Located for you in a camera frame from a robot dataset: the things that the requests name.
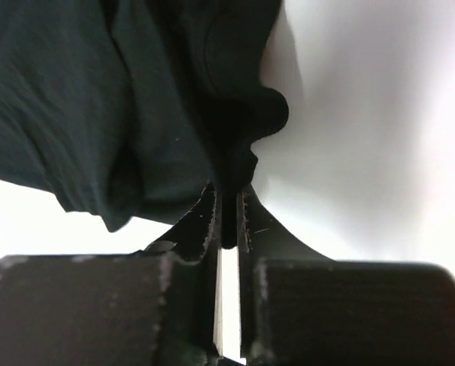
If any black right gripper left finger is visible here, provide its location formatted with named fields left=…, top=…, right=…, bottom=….
left=0, top=186, right=222, bottom=366

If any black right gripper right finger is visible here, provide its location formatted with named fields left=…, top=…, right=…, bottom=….
left=237, top=188, right=455, bottom=365

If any black t shirt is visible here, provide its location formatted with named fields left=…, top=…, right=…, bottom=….
left=0, top=1, right=289, bottom=247

